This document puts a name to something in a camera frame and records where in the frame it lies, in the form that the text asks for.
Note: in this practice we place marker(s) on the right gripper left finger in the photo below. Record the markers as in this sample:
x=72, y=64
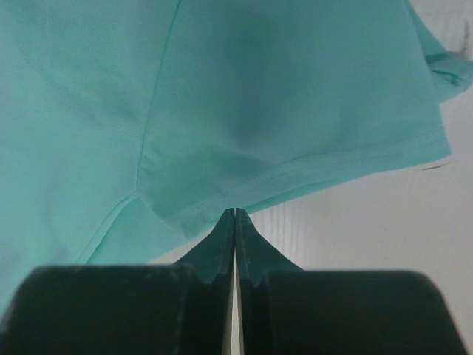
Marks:
x=181, y=308

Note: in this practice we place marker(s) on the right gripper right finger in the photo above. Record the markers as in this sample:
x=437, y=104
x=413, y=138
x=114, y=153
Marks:
x=287, y=310

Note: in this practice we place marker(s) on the teal t-shirt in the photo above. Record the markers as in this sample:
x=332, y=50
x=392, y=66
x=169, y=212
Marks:
x=127, y=127

